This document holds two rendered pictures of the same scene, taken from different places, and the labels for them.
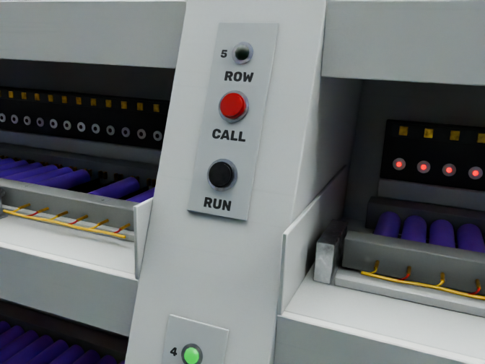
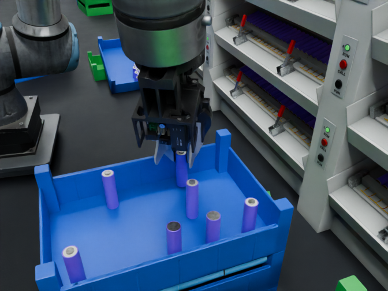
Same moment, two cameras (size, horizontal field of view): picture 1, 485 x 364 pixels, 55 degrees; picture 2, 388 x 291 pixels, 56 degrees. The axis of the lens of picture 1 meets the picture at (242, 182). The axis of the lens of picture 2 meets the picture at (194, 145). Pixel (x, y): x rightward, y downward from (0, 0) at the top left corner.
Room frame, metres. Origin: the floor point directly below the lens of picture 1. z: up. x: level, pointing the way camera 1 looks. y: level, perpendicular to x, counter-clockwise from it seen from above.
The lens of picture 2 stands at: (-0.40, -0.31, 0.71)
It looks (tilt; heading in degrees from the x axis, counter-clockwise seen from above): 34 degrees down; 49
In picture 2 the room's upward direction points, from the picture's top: straight up
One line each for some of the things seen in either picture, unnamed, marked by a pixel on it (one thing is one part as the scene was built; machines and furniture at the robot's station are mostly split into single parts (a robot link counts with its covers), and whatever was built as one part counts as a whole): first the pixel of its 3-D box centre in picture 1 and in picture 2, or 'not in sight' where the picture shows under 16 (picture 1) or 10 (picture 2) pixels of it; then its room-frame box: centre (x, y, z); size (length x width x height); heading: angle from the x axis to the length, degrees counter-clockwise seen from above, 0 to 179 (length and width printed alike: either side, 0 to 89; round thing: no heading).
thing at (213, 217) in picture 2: not in sight; (212, 233); (-0.17, -0.08, 0.36); 0.02 x 0.02 x 0.06
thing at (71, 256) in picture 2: not in sight; (75, 268); (-0.32, -0.01, 0.36); 0.02 x 0.02 x 0.06
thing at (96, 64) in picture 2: not in sight; (120, 62); (0.49, 1.25, 0.04); 0.30 x 0.20 x 0.08; 159
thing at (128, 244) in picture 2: not in sight; (156, 207); (-0.19, 0.00, 0.36); 0.30 x 0.20 x 0.08; 159
